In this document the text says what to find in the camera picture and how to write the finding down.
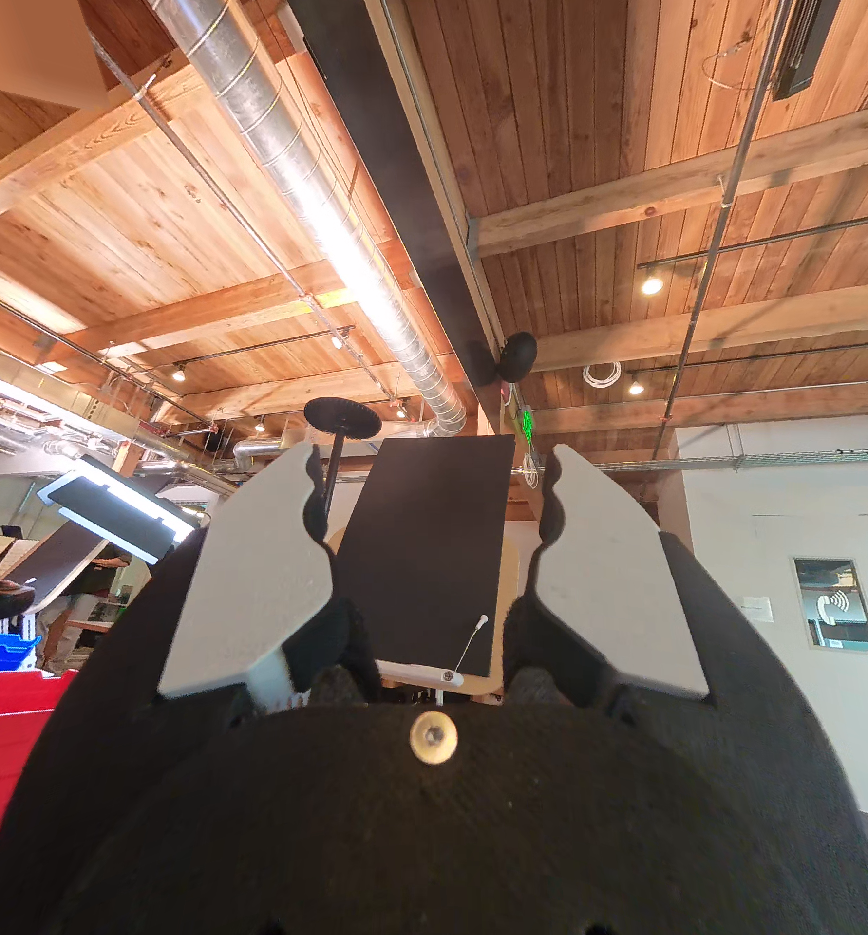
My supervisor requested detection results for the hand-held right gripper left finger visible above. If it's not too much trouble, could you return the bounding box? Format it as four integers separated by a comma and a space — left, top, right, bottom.
156, 440, 334, 707

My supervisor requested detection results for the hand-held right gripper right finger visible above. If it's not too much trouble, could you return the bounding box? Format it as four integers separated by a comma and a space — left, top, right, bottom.
524, 446, 710, 700

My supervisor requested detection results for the glowing light panel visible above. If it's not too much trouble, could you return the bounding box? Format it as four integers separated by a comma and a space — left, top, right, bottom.
37, 456, 201, 565

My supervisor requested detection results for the large black tilted board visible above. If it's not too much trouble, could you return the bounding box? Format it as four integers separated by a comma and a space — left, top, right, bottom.
328, 436, 523, 698

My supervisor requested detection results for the white bar with thin antenna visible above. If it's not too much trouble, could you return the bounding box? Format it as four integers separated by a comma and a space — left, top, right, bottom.
374, 615, 491, 689

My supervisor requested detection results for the black pole with disc top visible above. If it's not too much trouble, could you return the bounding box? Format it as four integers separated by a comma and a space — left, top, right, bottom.
304, 398, 382, 518

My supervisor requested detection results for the phone icon door sign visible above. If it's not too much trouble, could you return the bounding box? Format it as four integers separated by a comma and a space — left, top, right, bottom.
793, 559, 868, 653

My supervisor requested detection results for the red plastic bin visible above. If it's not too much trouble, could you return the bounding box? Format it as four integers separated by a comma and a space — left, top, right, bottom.
0, 668, 78, 720
0, 712, 62, 852

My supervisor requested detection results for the black ceiling dome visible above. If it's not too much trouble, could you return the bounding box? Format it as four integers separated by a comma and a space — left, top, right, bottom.
463, 332, 539, 387

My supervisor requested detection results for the black ceiling heater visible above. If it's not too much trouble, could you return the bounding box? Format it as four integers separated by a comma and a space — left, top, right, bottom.
772, 0, 842, 102

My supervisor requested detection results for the black tilted board white frame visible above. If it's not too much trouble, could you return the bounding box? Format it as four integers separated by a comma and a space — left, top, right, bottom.
6, 522, 108, 616

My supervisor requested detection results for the silver spiral duct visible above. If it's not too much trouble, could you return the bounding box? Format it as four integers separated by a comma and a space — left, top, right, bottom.
149, 0, 469, 438

